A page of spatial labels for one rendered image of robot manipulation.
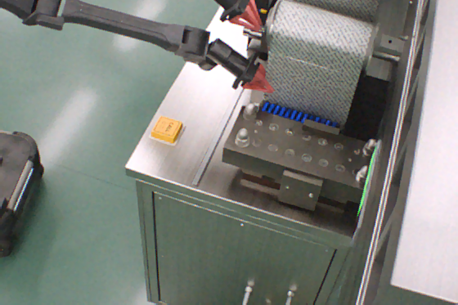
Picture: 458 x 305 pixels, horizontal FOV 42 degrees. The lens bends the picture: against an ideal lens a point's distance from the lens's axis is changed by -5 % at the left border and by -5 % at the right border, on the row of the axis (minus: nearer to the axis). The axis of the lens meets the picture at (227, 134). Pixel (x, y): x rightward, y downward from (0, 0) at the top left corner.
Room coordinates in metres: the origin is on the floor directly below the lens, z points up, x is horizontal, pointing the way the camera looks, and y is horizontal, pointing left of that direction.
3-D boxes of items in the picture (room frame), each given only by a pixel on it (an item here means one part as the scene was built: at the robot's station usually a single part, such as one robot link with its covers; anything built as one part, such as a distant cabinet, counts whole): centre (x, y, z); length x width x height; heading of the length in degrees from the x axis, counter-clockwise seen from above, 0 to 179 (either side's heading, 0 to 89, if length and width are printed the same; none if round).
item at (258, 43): (1.30, -0.06, 1.05); 0.06 x 0.05 x 0.31; 75
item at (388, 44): (1.18, -0.38, 1.28); 0.06 x 0.05 x 0.02; 75
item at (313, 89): (1.17, -0.20, 1.11); 0.23 x 0.01 x 0.18; 75
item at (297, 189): (0.95, -0.20, 0.96); 0.10 x 0.03 x 0.11; 75
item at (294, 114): (1.15, -0.19, 1.03); 0.21 x 0.04 x 0.03; 75
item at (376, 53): (1.19, -0.38, 1.25); 0.07 x 0.04 x 0.04; 75
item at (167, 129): (1.17, 0.17, 0.91); 0.07 x 0.07 x 0.02; 75
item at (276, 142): (1.05, -0.20, 1.00); 0.40 x 0.16 x 0.06; 75
